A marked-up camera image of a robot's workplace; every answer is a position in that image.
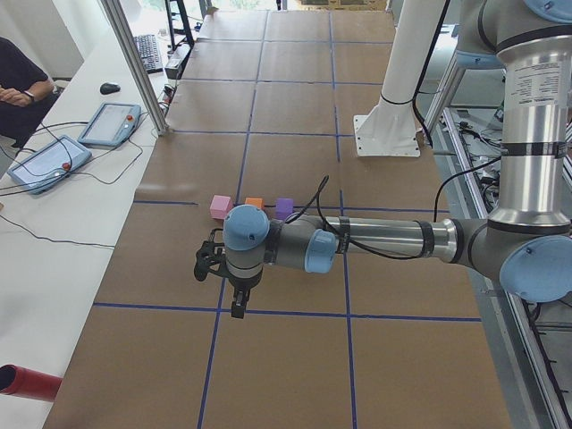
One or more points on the far teach pendant tablet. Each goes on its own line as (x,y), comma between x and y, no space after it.
(111,125)

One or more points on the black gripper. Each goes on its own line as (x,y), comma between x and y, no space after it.
(241,284)

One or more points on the orange foam block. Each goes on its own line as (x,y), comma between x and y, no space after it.
(256,202)

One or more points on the pink foam block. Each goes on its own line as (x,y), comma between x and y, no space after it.
(220,206)

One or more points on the purple foam block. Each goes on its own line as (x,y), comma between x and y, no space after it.
(284,207)

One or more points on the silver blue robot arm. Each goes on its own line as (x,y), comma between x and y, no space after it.
(297,132)

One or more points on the black keyboard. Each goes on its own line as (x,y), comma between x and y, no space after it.
(149,52)

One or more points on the aluminium frame post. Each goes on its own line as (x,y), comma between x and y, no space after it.
(121,28)

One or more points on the red cylinder tube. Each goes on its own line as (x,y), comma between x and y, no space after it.
(26,383)

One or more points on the teach pendant tablet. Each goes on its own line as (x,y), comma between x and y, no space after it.
(111,125)
(42,170)

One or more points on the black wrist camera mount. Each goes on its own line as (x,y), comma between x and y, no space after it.
(210,258)

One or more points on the near teach pendant tablet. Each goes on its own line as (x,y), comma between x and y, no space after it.
(42,170)

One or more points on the seated person in black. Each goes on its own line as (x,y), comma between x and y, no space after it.
(27,95)

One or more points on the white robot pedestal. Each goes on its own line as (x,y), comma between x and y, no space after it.
(390,129)

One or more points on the aluminium frame rail right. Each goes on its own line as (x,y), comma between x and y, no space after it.
(523,245)

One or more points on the black computer mouse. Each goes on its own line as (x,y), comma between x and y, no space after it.
(109,88)

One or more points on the white side desk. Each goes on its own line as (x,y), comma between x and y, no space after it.
(47,288)

